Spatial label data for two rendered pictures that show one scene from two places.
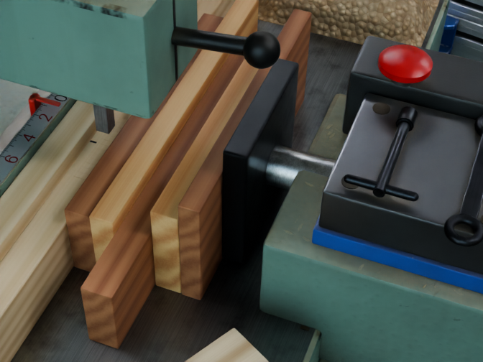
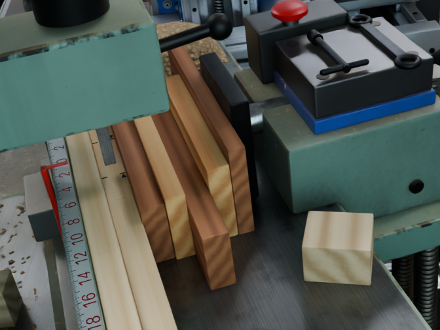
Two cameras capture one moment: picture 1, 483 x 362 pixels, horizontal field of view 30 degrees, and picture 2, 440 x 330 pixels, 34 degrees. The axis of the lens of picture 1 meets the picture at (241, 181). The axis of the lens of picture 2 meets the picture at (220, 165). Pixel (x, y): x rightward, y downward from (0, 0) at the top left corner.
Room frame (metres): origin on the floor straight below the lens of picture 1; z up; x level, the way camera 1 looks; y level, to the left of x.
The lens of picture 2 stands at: (-0.03, 0.26, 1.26)
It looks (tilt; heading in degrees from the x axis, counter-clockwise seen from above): 35 degrees down; 329
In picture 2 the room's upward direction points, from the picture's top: 8 degrees counter-clockwise
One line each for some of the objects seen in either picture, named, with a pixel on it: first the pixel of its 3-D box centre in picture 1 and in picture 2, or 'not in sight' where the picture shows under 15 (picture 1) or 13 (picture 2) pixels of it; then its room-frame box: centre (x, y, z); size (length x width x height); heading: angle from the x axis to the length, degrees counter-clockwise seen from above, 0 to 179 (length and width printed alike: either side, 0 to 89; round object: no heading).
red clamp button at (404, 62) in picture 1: (405, 63); (289, 10); (0.40, -0.09, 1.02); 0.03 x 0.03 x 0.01
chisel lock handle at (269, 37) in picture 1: (221, 39); (189, 33); (0.39, 0.01, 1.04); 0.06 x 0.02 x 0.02; 70
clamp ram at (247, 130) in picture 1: (307, 174); (263, 116); (0.38, -0.04, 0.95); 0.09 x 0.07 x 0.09; 160
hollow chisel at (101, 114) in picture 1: (102, 97); (103, 135); (0.42, 0.09, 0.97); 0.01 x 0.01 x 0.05; 70
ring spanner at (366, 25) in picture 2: (479, 176); (382, 40); (0.33, -0.12, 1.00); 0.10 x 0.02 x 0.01; 160
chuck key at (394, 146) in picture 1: (394, 150); (329, 51); (0.35, -0.08, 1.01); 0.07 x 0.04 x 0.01; 160
